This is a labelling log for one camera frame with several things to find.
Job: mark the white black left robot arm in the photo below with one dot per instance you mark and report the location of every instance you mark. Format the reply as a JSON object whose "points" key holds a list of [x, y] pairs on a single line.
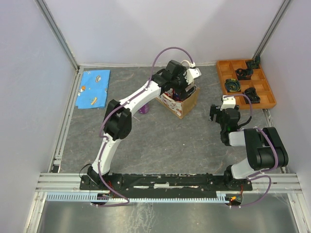
{"points": [[117, 122]]}

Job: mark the canvas bag with cat print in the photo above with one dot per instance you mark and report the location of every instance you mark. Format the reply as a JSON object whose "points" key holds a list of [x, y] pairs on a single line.
{"points": [[179, 107]]}

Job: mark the black rolled sock centre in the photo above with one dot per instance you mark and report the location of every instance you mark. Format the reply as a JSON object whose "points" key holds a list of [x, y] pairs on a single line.
{"points": [[244, 74]]}

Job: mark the purple Fanta can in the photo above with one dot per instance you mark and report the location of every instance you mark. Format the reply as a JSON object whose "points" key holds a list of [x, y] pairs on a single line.
{"points": [[144, 109]]}

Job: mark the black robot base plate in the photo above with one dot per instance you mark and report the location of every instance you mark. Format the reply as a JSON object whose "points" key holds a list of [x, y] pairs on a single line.
{"points": [[161, 187]]}

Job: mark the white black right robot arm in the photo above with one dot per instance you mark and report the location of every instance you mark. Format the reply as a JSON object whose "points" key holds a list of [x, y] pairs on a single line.
{"points": [[264, 149]]}

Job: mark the dark patterned sock top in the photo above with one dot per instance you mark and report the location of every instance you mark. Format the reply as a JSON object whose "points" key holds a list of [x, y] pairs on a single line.
{"points": [[253, 64]]}

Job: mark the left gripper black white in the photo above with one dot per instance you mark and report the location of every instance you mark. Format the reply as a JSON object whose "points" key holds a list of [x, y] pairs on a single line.
{"points": [[182, 93]]}

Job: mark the aluminium frame rail front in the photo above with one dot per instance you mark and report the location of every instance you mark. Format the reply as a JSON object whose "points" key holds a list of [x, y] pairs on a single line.
{"points": [[73, 182]]}

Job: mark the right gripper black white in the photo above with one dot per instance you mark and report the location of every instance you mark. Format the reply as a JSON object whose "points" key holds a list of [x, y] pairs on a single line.
{"points": [[214, 111]]}

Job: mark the blue patterned cloth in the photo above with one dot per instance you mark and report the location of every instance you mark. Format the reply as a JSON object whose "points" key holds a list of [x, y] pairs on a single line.
{"points": [[93, 89]]}

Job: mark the black rolled sock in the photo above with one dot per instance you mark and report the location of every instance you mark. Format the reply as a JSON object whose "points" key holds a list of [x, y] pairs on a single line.
{"points": [[252, 95], [244, 74]]}

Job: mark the wooden compartment tray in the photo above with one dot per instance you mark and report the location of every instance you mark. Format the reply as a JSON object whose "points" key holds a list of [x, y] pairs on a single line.
{"points": [[227, 70]]}

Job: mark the blue yellow rolled sock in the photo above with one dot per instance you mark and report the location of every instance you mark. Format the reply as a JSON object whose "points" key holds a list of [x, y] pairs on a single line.
{"points": [[232, 85]]}

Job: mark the red Coke can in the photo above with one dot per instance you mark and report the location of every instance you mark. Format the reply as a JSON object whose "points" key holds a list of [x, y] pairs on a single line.
{"points": [[169, 93]]}

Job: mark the black rolled sock lower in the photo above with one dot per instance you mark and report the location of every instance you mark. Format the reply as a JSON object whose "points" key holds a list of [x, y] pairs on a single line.
{"points": [[252, 95]]}

